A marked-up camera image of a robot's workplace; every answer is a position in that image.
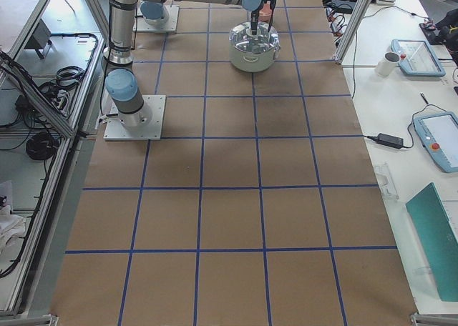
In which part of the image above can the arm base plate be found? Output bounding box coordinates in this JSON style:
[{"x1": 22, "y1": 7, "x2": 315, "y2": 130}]
[
  {"x1": 132, "y1": 1, "x2": 180, "y2": 33},
  {"x1": 104, "y1": 94, "x2": 166, "y2": 141}
]

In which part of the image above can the lower teach pendant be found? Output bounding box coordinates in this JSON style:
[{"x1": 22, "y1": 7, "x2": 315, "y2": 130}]
[{"x1": 414, "y1": 112, "x2": 457, "y2": 173}]

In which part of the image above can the white mug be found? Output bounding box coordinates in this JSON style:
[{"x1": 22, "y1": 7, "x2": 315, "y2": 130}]
[{"x1": 374, "y1": 51, "x2": 401, "y2": 77}]

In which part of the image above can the mint green electric pot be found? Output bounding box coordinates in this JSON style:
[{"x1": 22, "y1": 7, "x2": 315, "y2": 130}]
[{"x1": 229, "y1": 21, "x2": 281, "y2": 73}]

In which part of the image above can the upper teach pendant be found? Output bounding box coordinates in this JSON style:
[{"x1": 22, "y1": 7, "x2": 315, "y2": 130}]
[{"x1": 391, "y1": 39, "x2": 446, "y2": 77}]

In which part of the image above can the black power adapter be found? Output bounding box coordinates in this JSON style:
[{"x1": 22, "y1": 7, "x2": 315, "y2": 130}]
[{"x1": 376, "y1": 133, "x2": 404, "y2": 149}]

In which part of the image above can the teach pendant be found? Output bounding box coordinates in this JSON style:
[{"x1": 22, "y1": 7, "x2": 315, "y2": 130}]
[
  {"x1": 391, "y1": 39, "x2": 446, "y2": 77},
  {"x1": 414, "y1": 112, "x2": 457, "y2": 173}
]

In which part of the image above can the clear plastic holder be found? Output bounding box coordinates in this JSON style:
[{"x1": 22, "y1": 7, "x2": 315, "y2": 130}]
[{"x1": 374, "y1": 163, "x2": 399, "y2": 200}]

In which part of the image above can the aluminium frame post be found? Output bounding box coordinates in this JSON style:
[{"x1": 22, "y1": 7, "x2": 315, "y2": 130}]
[{"x1": 334, "y1": 0, "x2": 371, "y2": 64}]

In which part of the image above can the green board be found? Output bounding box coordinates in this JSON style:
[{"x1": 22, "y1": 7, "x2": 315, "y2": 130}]
[{"x1": 406, "y1": 182, "x2": 457, "y2": 302}]

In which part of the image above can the pink bowl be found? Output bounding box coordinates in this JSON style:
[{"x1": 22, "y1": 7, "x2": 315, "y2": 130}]
[{"x1": 258, "y1": 1, "x2": 273, "y2": 23}]

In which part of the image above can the glass pot lid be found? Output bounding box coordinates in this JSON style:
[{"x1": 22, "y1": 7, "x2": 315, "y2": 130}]
[{"x1": 229, "y1": 21, "x2": 280, "y2": 54}]

